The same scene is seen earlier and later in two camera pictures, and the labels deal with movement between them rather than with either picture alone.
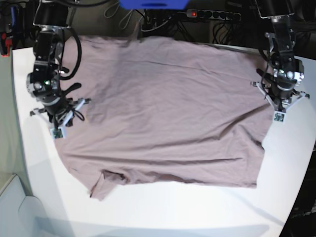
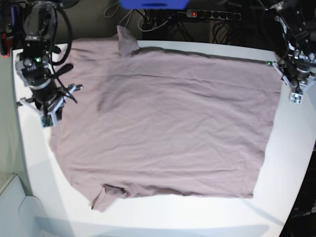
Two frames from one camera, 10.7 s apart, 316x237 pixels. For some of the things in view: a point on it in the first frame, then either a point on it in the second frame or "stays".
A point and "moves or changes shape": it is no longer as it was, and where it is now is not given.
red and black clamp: (5, 45) stays
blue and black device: (17, 17) stays
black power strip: (224, 16) stays
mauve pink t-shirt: (166, 110) moves or changes shape
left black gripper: (56, 112) to (46, 96)
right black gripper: (279, 95) to (296, 74)
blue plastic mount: (153, 4) stays
